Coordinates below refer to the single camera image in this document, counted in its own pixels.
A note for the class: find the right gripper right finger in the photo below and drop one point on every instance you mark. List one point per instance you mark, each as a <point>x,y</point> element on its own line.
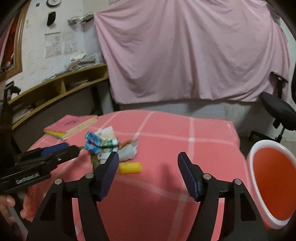
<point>241,218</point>

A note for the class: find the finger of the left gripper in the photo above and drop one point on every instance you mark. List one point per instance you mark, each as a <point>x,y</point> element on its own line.
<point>64,155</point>
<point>40,152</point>

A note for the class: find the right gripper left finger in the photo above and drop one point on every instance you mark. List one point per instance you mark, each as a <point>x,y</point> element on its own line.
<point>54,219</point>

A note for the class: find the blue green snack wrapper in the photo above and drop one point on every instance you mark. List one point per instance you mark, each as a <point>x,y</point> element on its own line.
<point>97,145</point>

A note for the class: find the white paper wrapper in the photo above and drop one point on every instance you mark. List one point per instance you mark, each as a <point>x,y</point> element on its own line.
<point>127,150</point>

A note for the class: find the red plastic trash bucket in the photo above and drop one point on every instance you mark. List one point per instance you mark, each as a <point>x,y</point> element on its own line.
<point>272,173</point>

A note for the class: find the person's left hand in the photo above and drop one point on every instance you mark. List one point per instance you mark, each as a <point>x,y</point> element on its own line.
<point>8,203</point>

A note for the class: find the yellow blue bottom book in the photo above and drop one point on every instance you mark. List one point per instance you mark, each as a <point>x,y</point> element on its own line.
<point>73,131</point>

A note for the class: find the pink top book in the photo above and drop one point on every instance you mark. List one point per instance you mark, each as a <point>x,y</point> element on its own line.
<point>69,122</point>

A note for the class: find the black clamp stand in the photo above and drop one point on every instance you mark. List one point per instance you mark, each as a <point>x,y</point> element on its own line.
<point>9,90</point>

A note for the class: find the pink checked tablecloth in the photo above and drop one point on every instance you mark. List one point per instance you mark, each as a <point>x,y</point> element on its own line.
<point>154,204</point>

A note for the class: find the stack of papers on shelf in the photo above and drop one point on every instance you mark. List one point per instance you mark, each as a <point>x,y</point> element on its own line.
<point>80,61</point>

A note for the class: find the wooden framed mirror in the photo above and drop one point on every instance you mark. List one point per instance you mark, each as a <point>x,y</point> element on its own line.
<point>11,42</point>

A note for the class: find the black office chair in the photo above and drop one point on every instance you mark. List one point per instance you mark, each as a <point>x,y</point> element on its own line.
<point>280,110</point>

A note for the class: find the large pink hanging sheet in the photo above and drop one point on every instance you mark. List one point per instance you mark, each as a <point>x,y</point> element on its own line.
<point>173,50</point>

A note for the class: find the wooden wall shelf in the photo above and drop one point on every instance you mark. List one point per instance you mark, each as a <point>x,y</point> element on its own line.
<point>48,93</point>

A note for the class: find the wall calendar sheets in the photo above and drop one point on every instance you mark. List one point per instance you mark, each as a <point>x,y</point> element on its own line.
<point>57,44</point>

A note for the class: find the wire wall rack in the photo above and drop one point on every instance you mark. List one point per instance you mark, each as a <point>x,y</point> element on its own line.
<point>81,19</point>

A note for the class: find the black wall brush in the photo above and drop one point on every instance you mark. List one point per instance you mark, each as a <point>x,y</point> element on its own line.
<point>51,18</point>

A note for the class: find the round wall clock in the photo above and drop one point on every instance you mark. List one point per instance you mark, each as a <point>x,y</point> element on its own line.
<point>53,3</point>

